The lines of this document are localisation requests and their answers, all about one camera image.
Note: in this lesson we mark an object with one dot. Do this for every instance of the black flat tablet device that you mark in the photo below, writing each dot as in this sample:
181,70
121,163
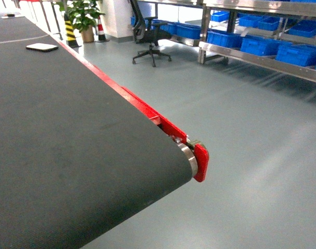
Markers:
42,47

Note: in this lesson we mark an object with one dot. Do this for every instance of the stainless steel shelf rack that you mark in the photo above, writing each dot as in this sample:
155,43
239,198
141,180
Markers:
277,35

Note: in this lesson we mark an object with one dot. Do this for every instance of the black office chair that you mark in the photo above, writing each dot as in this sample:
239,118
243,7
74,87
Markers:
144,31

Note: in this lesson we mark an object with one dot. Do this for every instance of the red conveyor side rail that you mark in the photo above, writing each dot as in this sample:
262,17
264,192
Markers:
176,134

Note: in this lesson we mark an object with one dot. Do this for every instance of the blue plastic bin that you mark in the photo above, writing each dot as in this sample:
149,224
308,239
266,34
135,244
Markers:
224,39
300,55
260,46
188,31

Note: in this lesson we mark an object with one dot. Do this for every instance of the green potted plant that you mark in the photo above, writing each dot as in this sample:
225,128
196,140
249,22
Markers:
83,16

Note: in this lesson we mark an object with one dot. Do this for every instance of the yellow black striped bollard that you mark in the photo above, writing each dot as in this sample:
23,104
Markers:
70,36

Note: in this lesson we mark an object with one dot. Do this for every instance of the red white traffic cone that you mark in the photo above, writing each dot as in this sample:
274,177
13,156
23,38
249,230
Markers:
100,30

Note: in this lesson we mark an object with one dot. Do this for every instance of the steel conveyor end roller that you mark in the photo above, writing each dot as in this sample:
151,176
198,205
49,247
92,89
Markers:
190,157

